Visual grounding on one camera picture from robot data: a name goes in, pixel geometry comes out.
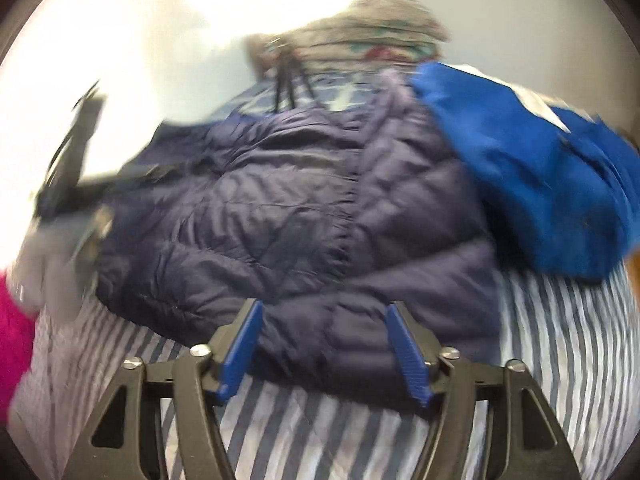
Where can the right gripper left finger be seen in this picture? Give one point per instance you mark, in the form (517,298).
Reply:
(123,436)

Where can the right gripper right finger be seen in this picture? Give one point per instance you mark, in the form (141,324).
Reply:
(523,438)

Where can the navy puffer jacket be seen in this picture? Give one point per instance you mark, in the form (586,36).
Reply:
(326,217)

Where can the pink sleeve forearm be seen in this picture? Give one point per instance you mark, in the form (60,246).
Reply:
(18,320)

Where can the gloved left hand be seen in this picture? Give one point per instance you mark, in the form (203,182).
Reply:
(55,270)

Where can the striped blue white mattress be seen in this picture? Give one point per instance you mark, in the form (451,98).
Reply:
(580,342)

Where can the blue folded garment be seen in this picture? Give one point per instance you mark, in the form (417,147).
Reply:
(561,188)

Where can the floral folded quilt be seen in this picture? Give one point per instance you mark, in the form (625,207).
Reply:
(368,35)

